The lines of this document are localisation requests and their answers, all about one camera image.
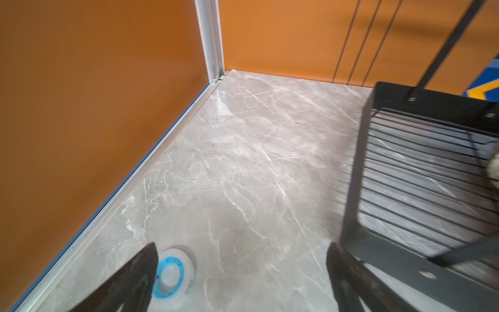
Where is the black wire dish rack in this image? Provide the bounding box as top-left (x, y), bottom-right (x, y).
top-left (340, 1), bottom-right (498, 311)

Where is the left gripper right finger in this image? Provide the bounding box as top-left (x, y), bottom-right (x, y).
top-left (326, 243), bottom-right (416, 311)

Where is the brown floral patterned bowl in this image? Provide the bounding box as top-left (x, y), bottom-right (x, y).
top-left (486, 142), bottom-right (499, 189)

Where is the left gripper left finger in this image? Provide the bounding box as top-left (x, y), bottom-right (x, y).
top-left (71, 243), bottom-right (159, 311)

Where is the blue white tape roll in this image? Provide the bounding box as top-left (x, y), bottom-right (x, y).
top-left (148, 248), bottom-right (196, 311)

